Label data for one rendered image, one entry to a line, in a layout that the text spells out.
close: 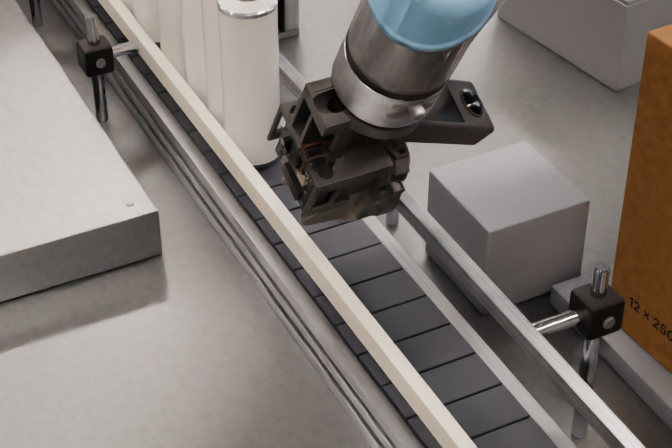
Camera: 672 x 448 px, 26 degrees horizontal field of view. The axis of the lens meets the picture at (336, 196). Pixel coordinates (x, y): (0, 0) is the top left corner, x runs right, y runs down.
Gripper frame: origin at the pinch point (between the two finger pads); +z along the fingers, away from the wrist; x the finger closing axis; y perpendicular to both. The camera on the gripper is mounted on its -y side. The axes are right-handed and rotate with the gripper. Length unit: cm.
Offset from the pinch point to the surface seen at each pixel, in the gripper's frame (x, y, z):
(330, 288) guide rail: 7.0, 4.5, -1.2
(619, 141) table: -2.8, -35.6, 13.7
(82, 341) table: 0.9, 21.6, 11.7
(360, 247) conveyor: 2.5, -1.8, 4.9
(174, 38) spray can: -26.6, 2.5, 15.3
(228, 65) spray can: -16.4, 3.0, 3.5
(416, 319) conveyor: 11.3, -1.5, -0.2
